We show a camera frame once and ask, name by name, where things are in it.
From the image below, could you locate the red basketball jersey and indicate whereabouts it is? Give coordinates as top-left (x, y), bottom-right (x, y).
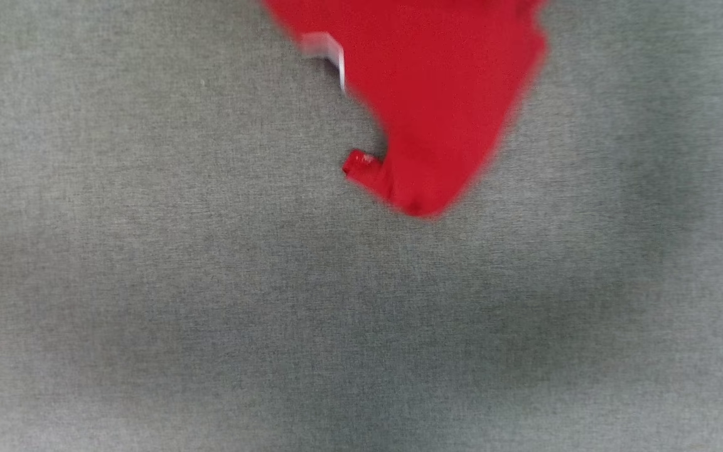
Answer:
top-left (260, 0), bottom-right (549, 218)

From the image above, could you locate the grey fabric sofa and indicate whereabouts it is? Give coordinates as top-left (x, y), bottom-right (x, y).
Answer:
top-left (0, 0), bottom-right (723, 452)

